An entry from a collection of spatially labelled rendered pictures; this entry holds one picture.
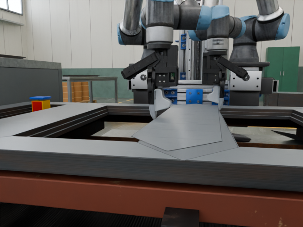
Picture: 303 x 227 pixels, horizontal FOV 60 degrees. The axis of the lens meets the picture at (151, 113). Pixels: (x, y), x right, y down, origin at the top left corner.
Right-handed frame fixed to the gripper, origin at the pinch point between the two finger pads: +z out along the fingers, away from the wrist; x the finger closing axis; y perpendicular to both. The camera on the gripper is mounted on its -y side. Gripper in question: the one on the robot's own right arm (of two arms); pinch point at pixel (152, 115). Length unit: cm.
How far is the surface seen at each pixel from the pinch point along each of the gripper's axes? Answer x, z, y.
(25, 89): 40, -5, -70
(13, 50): 989, -120, -807
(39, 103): 19, 0, -49
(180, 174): -37.0, 2.9, 11.0
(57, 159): -37.1, 1.8, -8.8
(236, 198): -37.0, 6.0, 19.2
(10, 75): 30, -11, -70
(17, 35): 1017, -188, -805
